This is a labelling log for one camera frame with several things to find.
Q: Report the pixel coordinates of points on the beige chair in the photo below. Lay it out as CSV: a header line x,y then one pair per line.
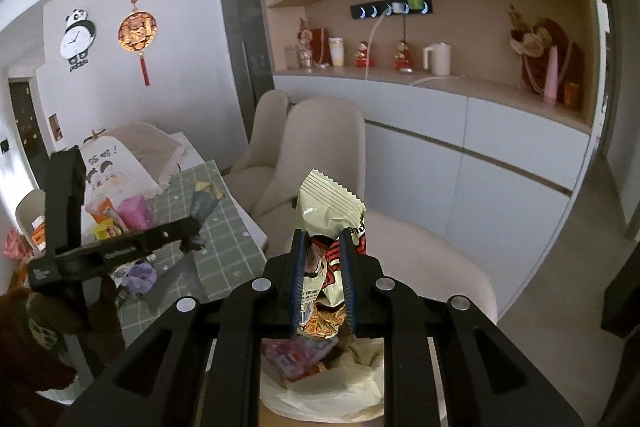
x,y
250,176
327,134
428,264

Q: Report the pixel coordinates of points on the red Chinese knot ornament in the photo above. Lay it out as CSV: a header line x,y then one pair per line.
x,y
135,34

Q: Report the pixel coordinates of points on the yellow snack bag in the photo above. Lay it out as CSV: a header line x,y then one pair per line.
x,y
107,229

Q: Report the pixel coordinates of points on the orange snack box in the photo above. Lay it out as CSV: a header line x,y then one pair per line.
x,y
101,210

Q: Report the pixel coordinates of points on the middle beige chair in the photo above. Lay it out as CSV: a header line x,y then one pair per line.
x,y
327,134

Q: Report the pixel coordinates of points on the red figurine left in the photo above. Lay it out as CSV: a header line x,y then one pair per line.
x,y
363,56

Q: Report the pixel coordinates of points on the pink cone bottle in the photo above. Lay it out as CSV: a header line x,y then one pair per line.
x,y
551,83

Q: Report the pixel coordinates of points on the white sideboard cabinet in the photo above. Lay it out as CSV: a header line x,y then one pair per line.
x,y
496,181

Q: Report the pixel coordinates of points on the pink trash box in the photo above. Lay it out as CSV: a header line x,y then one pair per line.
x,y
136,213

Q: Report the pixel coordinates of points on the paper coffee cup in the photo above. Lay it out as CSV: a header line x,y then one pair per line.
x,y
337,51

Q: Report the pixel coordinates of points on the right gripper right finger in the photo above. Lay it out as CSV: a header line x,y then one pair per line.
x,y
347,251

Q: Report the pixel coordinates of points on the red flower decoration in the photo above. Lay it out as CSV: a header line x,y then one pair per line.
x,y
532,42

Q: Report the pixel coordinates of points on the red figurine right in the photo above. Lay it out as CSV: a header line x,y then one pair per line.
x,y
403,61

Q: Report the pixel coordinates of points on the white electric kettle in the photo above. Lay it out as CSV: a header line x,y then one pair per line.
x,y
437,59

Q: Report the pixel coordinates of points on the purple crumpled wrapper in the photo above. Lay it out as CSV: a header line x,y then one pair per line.
x,y
140,279

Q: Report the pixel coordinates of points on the trash bin with yellow bag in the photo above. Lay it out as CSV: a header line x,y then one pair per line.
x,y
349,390

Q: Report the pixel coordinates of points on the pink wrapper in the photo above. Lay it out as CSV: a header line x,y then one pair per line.
x,y
297,358

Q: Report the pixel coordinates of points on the panda wall clock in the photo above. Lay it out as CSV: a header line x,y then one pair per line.
x,y
78,38

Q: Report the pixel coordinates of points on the green checked tablecloth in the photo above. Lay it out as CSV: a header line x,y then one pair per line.
x,y
229,255

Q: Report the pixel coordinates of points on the black power strip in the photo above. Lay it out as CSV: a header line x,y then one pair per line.
x,y
376,9

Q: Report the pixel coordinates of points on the cream chips bag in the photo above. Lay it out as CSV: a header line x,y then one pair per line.
x,y
326,209

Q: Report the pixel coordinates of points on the red figurine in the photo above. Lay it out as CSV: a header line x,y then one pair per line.
x,y
403,61
363,56

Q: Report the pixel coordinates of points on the red gift box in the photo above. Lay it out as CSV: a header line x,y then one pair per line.
x,y
319,46

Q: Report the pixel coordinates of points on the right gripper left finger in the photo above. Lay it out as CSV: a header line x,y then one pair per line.
x,y
298,262

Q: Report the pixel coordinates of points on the near beige chair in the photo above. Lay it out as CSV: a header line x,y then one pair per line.
x,y
428,264

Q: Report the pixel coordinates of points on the far beige chair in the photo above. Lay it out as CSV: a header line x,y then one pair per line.
x,y
250,176

